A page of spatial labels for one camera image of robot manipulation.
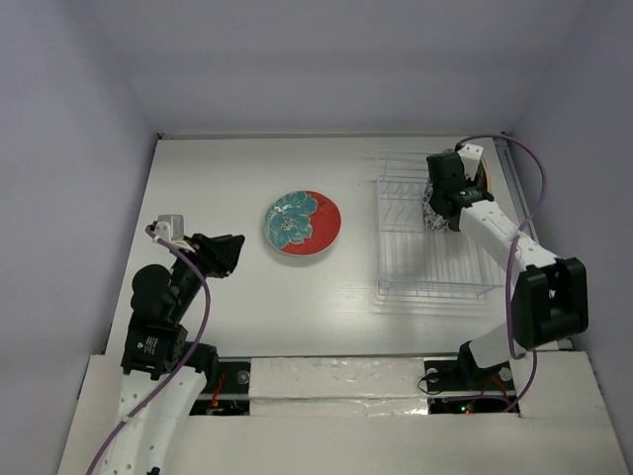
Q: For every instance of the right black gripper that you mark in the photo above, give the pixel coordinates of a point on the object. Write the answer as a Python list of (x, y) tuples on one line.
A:
[(440, 196)]

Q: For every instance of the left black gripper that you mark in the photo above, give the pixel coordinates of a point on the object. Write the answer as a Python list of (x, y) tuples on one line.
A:
[(219, 252)]

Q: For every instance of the blue floral white plate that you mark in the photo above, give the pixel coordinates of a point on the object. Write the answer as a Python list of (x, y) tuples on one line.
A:
[(433, 222)]

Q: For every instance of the beige bird plate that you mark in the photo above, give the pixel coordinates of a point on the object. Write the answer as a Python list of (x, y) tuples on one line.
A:
[(482, 176)]

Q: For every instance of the white wire dish rack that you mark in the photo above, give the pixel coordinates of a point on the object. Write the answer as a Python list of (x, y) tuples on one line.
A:
[(415, 262)]

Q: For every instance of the red and teal plate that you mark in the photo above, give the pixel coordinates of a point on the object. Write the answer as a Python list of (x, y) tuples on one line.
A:
[(302, 223)]

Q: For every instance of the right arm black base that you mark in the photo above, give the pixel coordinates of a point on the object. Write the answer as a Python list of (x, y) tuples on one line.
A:
[(460, 373)]

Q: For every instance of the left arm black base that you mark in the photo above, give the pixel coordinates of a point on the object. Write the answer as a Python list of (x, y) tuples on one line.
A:
[(228, 394)]

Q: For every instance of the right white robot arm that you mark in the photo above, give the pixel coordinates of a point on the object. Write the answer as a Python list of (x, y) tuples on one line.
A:
[(546, 296)]

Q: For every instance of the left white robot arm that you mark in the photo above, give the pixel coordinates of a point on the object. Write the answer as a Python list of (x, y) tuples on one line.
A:
[(164, 370)]

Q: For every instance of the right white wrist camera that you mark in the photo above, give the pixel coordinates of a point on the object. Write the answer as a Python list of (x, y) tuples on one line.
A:
[(471, 156)]

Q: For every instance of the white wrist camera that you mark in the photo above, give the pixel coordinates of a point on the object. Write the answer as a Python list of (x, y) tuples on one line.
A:
[(471, 156), (170, 227)]

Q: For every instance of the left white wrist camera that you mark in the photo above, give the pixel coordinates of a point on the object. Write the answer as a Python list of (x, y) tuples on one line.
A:
[(170, 227)]

